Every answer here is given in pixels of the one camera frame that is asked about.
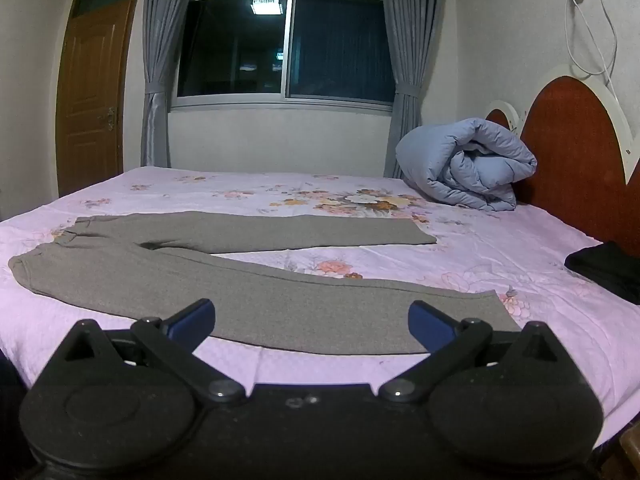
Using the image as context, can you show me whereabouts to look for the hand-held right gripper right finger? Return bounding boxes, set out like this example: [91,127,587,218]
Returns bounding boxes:
[378,301,576,404]

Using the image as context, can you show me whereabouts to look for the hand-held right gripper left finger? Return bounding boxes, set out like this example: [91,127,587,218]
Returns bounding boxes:
[49,298,247,404]

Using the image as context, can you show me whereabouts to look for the grey pants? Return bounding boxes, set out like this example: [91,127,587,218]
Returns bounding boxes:
[8,211,523,356]

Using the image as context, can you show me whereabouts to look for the bed with pink floral sheet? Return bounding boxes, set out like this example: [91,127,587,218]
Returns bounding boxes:
[0,165,640,463]

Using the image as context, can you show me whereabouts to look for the rolled light blue duvet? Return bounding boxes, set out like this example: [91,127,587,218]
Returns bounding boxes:
[395,117,538,212]

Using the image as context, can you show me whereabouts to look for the black cloth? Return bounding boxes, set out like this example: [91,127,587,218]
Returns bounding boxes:
[564,241,640,306]

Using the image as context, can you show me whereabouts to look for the red-brown arched headboard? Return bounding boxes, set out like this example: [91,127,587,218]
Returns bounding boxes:
[485,65,640,261]

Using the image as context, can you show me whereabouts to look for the brown wooden door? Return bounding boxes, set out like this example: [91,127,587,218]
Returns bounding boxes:
[55,0,148,198]

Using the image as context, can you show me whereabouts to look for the grey curtain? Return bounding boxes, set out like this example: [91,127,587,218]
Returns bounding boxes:
[141,0,202,168]
[377,0,453,178]

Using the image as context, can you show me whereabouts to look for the sliding glass window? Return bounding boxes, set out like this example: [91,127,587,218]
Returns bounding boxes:
[170,0,398,112]

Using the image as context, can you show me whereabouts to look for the white cable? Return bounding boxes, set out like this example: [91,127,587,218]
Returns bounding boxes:
[564,0,619,95]

